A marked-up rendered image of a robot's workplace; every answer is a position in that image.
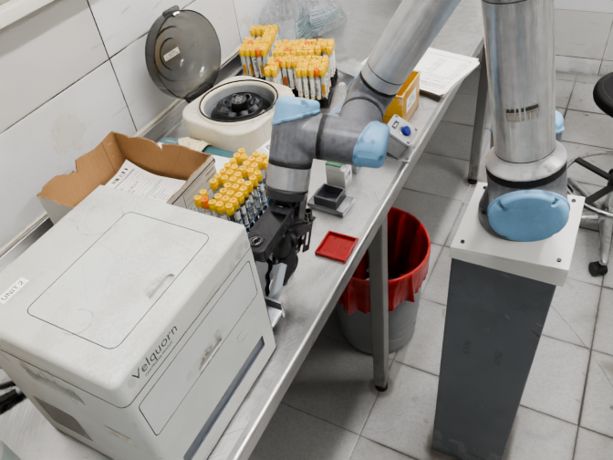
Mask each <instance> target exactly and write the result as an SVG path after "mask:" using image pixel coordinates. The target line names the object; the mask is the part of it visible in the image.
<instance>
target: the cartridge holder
mask: <svg viewBox="0 0 613 460"><path fill-rule="evenodd" d="M353 203H354V197H350V196H347V194H346V189H345V188H341V187H337V186H335V185H331V184H327V183H323V184H322V186H321V187H320V188H318V189H317V190H316V191H315V193H314V194H313V195H312V197H311V198H310V199H309V200H308V202H307V206H308V207H312V208H315V209H318V210H321V211H325V212H328V213H332V214H337V215H340V216H344V215H345V214H346V212H347V211H348V209H349V208H350V206H351V205H353Z"/></svg>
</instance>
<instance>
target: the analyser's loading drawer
mask: <svg viewBox="0 0 613 460"><path fill-rule="evenodd" d="M263 296H264V300H265V304H266V305H267V309H268V313H269V317H270V320H271V324H272V328H273V327H274V325H275V324H276V323H277V321H278V319H279V318H280V317H282V318H283V317H284V316H285V311H284V307H283V302H282V301H281V300H278V299H275V298H270V297H268V296H265V295H263Z"/></svg>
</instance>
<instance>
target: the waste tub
mask: <svg viewBox="0 0 613 460"><path fill-rule="evenodd" d="M420 73H421V71H416V70H413V71H412V72H411V74H410V76H409V77H408V78H407V80H406V81H405V83H404V84H403V86H402V87H401V89H400V91H399V92H398V93H397V95H396V96H395V98H394V99H393V101H392V102H391V104H390V105H389V106H388V108H387V109H386V111H385V114H384V117H383V120H382V123H385V124H388V123H389V121H390V120H391V118H392V117H393V115H394V114H396V115H398V116H399V117H401V118H402V119H404V120H405V121H407V122H408V121H409V120H410V118H411V116H412V115H413V113H414V112H415V110H416V109H417V108H418V107H419V98H420Z"/></svg>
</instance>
